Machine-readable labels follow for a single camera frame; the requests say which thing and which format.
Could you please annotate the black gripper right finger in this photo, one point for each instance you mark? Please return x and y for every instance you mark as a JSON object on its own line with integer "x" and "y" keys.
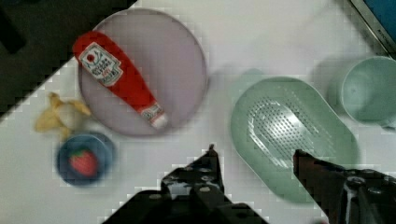
{"x": 347, "y": 196}

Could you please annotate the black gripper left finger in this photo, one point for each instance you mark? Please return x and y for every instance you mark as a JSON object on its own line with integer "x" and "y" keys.
{"x": 198, "y": 186}

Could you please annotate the mint green strainer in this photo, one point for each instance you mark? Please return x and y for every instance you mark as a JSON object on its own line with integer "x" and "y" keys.
{"x": 273, "y": 117}

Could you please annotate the mint green cup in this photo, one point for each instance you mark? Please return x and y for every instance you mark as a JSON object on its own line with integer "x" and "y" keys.
{"x": 364, "y": 89}

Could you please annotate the small blue bowl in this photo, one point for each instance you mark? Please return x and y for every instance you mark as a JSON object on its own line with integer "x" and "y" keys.
{"x": 100, "y": 145}

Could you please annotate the toy strawberry in bowl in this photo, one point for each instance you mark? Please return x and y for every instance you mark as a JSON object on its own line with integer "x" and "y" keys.
{"x": 84, "y": 162}

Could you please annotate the lilac round plate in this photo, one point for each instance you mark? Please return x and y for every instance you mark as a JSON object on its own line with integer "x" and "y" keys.
{"x": 169, "y": 58}

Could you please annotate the red ketchup bottle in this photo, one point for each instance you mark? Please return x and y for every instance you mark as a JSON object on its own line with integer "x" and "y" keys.
{"x": 109, "y": 65}

